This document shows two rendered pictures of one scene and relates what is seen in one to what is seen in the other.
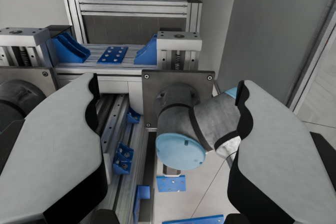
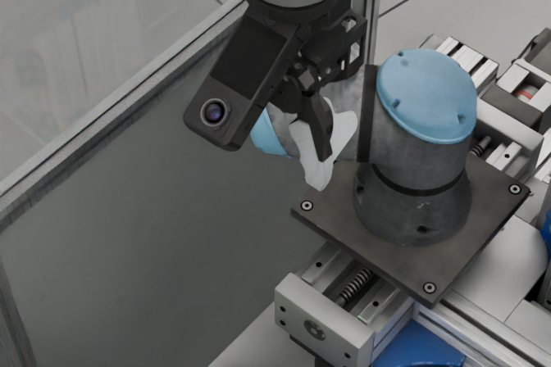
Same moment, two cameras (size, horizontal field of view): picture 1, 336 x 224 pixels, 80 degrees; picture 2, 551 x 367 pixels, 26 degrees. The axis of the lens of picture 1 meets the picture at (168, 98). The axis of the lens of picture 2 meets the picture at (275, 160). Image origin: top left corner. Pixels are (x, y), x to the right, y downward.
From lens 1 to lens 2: 0.91 m
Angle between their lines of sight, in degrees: 22
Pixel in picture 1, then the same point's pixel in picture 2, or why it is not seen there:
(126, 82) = (507, 321)
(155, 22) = not seen: outside the picture
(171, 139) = (417, 123)
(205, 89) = (332, 188)
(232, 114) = not seen: hidden behind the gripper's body
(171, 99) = (401, 205)
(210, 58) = not seen: hidden behind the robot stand
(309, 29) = (72, 187)
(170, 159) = (450, 88)
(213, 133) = (341, 95)
